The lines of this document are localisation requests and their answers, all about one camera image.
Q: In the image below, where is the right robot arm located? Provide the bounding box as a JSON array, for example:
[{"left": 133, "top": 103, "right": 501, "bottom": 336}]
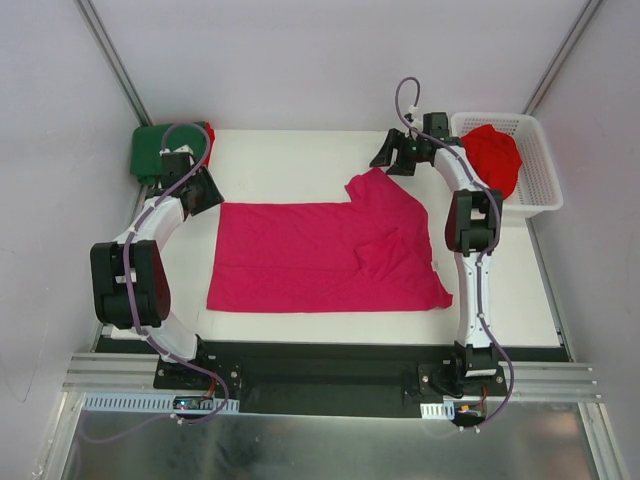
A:
[{"left": 370, "top": 112, "right": 503, "bottom": 398}]

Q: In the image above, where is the folded green t shirt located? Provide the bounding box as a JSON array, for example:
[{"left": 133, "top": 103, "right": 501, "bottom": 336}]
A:
[{"left": 130, "top": 124, "right": 206, "bottom": 186}]

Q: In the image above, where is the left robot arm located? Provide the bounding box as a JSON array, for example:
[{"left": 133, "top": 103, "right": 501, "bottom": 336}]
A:
[{"left": 90, "top": 146, "right": 224, "bottom": 389}]

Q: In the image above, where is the red t shirt in basket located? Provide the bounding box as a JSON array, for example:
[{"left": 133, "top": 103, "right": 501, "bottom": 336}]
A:
[{"left": 461, "top": 124, "right": 523, "bottom": 199}]

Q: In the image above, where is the right aluminium corner post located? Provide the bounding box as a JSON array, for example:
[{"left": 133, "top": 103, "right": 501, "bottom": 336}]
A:
[{"left": 522, "top": 0, "right": 607, "bottom": 116}]

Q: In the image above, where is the left white cable duct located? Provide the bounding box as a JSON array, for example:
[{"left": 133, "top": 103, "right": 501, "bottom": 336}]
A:
[{"left": 82, "top": 392, "right": 240, "bottom": 415}]

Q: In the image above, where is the aluminium corner post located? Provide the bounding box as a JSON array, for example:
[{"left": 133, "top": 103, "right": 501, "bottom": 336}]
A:
[
  {"left": 522, "top": 0, "right": 607, "bottom": 116},
  {"left": 74, "top": 0, "right": 153, "bottom": 127}
]

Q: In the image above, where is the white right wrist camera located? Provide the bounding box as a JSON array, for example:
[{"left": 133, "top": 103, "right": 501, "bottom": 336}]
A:
[{"left": 404, "top": 105, "right": 424, "bottom": 131}]

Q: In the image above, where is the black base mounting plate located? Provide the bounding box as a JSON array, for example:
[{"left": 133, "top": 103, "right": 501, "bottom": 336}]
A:
[{"left": 94, "top": 339, "right": 571, "bottom": 415}]

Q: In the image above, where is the pink t shirt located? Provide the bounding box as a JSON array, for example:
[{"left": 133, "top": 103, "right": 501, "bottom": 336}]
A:
[{"left": 206, "top": 169, "right": 453, "bottom": 313}]

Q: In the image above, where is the folded red t shirt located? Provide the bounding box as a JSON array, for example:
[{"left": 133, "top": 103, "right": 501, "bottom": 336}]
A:
[{"left": 203, "top": 122, "right": 215, "bottom": 167}]

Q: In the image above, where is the white cable duct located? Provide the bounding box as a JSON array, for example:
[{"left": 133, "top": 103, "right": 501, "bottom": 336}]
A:
[
  {"left": 82, "top": 392, "right": 240, "bottom": 415},
  {"left": 419, "top": 399, "right": 486, "bottom": 421}
]

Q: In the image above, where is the left aluminium corner post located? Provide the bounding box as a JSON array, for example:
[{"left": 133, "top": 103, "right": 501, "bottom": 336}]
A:
[{"left": 74, "top": 0, "right": 153, "bottom": 127}]

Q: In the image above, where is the right white cable duct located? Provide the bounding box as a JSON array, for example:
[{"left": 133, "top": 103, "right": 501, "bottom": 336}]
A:
[{"left": 419, "top": 399, "right": 486, "bottom": 421}]

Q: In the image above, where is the white plastic laundry basket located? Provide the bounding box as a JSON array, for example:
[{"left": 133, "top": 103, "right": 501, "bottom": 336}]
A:
[{"left": 451, "top": 112, "right": 564, "bottom": 218}]

